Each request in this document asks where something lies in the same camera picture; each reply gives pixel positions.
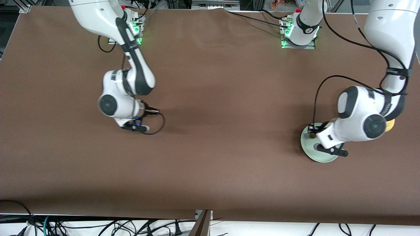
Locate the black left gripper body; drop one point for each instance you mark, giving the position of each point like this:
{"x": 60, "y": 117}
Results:
{"x": 319, "y": 128}

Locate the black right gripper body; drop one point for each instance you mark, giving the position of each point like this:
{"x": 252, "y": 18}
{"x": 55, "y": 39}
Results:
{"x": 150, "y": 110}

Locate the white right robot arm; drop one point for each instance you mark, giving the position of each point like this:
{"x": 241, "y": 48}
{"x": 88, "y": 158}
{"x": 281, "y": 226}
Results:
{"x": 98, "y": 16}

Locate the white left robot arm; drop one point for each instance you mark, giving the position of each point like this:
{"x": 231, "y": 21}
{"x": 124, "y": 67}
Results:
{"x": 387, "y": 26}

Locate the pale green round plate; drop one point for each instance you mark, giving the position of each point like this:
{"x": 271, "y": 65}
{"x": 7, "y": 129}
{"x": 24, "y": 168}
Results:
{"x": 323, "y": 158}

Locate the yellow banana bunch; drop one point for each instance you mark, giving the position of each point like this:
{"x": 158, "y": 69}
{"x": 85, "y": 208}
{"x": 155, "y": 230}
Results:
{"x": 390, "y": 126}

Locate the brown table cover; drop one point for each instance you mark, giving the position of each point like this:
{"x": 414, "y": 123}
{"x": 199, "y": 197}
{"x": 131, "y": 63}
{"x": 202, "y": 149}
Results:
{"x": 210, "y": 164}

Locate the grey metal box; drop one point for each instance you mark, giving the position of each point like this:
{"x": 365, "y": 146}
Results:
{"x": 215, "y": 4}

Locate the orange colourful object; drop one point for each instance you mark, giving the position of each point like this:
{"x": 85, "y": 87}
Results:
{"x": 279, "y": 4}

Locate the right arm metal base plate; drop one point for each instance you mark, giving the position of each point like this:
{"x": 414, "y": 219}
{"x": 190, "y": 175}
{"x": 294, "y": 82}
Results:
{"x": 141, "y": 32}

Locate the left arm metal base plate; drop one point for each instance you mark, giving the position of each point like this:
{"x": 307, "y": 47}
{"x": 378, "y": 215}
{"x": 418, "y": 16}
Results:
{"x": 295, "y": 47}

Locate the aluminium table post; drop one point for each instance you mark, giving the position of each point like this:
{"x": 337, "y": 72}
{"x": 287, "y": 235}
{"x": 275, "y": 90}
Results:
{"x": 200, "y": 224}

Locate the aluminium frame profile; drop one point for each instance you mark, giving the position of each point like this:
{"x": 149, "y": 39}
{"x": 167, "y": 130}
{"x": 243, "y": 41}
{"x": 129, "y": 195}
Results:
{"x": 24, "y": 8}

